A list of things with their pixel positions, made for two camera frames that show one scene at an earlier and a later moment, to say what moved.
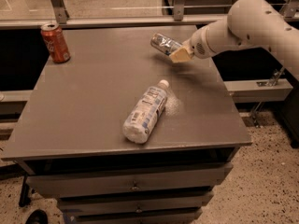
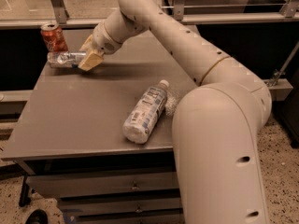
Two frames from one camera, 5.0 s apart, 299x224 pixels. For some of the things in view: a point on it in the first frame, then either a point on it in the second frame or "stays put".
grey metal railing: (289, 6) stays put
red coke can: (56, 43) stays put
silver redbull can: (164, 44) -> (67, 60)
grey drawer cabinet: (68, 138) stays put
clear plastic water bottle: (147, 113) stays put
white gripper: (197, 44) -> (102, 40)
